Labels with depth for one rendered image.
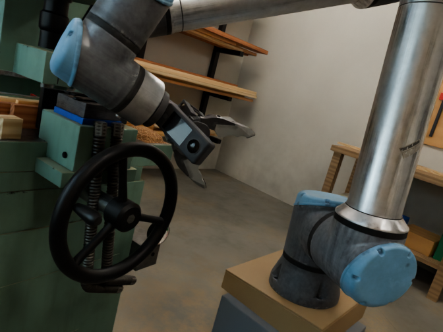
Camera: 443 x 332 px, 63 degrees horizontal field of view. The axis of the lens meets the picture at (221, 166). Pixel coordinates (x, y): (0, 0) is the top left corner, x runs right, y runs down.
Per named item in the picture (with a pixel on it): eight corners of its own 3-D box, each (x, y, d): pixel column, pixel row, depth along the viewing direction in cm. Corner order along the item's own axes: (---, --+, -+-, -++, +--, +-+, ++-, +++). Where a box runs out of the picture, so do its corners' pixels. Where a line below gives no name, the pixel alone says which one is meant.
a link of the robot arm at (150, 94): (149, 78, 56) (112, 125, 58) (173, 96, 58) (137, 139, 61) (141, 60, 63) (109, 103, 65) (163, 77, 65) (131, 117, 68)
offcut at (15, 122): (0, 139, 66) (3, 118, 65) (-9, 134, 67) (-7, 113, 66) (20, 139, 69) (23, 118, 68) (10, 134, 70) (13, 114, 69)
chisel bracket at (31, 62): (41, 90, 79) (46, 51, 77) (10, 78, 86) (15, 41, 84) (71, 94, 85) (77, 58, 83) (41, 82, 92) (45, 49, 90)
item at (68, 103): (82, 124, 67) (87, 95, 66) (50, 110, 73) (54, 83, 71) (136, 128, 77) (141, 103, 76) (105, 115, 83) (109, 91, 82)
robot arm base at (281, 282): (285, 263, 112) (292, 234, 110) (346, 290, 102) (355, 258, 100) (256, 284, 96) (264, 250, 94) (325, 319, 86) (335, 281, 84)
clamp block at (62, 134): (70, 172, 67) (78, 125, 65) (33, 150, 74) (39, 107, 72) (132, 169, 79) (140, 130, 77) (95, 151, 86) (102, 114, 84)
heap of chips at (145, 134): (146, 143, 95) (147, 132, 94) (116, 130, 102) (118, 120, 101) (168, 143, 102) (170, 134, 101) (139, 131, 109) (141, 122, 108)
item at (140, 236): (136, 271, 101) (142, 246, 99) (109, 251, 107) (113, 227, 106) (157, 264, 108) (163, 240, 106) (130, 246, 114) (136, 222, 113)
